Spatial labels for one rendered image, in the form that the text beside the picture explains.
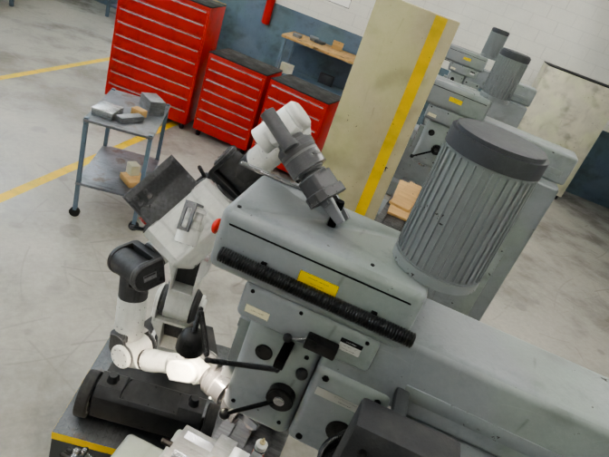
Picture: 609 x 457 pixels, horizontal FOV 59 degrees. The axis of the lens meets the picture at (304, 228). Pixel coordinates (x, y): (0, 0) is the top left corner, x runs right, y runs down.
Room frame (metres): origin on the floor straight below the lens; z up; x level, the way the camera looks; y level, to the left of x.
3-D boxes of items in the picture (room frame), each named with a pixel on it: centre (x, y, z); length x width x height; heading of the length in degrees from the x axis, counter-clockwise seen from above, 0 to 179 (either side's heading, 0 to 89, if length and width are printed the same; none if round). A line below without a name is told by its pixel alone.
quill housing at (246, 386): (1.10, -0.06, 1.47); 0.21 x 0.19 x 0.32; 173
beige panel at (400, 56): (2.85, -0.15, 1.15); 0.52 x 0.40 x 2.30; 83
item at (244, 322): (1.11, 0.06, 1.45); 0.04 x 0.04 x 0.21; 83
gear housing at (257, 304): (1.09, -0.10, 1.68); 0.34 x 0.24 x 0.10; 83
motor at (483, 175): (1.07, -0.30, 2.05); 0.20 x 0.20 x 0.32
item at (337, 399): (1.07, -0.25, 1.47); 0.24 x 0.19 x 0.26; 173
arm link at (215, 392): (1.14, 0.03, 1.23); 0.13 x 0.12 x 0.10; 155
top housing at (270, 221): (1.10, -0.07, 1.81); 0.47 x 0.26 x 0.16; 83
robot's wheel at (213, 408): (1.63, 0.10, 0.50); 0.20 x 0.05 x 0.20; 6
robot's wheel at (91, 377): (1.58, 0.62, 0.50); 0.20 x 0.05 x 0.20; 6
